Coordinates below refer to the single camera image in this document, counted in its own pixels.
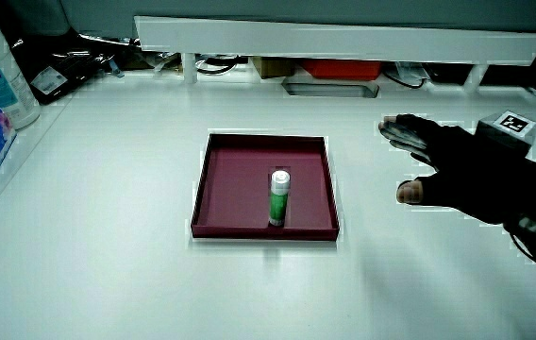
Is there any maroon square tray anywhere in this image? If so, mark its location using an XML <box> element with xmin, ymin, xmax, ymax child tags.
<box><xmin>190</xmin><ymin>132</ymin><xmax>341</xmax><ymax>242</ymax></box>

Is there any white desk shelf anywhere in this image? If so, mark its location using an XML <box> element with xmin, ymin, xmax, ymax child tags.
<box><xmin>133</xmin><ymin>15</ymin><xmax>536</xmax><ymax>94</ymax></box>

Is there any brown cardboard box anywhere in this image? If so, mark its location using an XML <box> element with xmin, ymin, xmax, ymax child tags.
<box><xmin>251</xmin><ymin>56</ymin><xmax>296</xmax><ymax>79</ymax></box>

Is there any orange box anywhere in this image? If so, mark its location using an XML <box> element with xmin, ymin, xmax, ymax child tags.
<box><xmin>301</xmin><ymin>59</ymin><xmax>383</xmax><ymax>81</ymax></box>

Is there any green glue stick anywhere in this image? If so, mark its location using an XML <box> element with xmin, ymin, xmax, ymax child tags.
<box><xmin>268</xmin><ymin>169</ymin><xmax>293</xmax><ymax>228</ymax></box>

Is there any black plastic bag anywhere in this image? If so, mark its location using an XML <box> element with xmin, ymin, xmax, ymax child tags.
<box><xmin>10</xmin><ymin>28</ymin><xmax>123</xmax><ymax>106</ymax></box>

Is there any clear plastic bag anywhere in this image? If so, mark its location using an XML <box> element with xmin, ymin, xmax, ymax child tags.
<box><xmin>394</xmin><ymin>61</ymin><xmax>432</xmax><ymax>86</ymax></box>

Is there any black cable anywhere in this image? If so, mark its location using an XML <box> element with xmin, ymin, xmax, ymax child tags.
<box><xmin>195</xmin><ymin>55</ymin><xmax>241</xmax><ymax>76</ymax></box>

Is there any person's right hand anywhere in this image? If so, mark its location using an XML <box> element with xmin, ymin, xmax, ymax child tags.
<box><xmin>377</xmin><ymin>110</ymin><xmax>536</xmax><ymax>226</ymax></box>

